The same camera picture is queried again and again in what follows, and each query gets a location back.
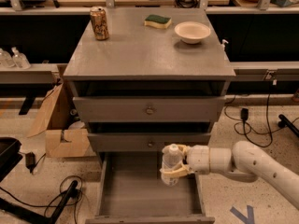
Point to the grey top drawer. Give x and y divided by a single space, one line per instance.
119 109

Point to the gold drink can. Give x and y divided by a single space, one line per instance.
99 23

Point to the white bowl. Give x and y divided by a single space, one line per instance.
192 32

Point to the small black adapter left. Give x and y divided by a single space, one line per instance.
30 161

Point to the clear pump bottle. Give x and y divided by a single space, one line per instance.
20 59
6 59

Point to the brown cardboard box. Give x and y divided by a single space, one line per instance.
65 134

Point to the black chair base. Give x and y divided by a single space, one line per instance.
35 218

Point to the black bin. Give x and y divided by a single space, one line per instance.
9 155

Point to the green yellow sponge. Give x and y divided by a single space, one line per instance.
157 21

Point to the grey middle drawer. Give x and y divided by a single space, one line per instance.
118 142

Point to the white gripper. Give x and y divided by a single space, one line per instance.
198 159

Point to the grey wooden drawer cabinet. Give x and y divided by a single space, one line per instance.
143 62

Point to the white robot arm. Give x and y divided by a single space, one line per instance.
245 162

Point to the small white pump dispenser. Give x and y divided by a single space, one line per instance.
224 44

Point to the clear plastic water bottle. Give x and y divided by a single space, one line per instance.
172 156

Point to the black power adapter with cable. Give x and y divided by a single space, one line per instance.
242 127

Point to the grey open bottom drawer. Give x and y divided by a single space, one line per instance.
132 192

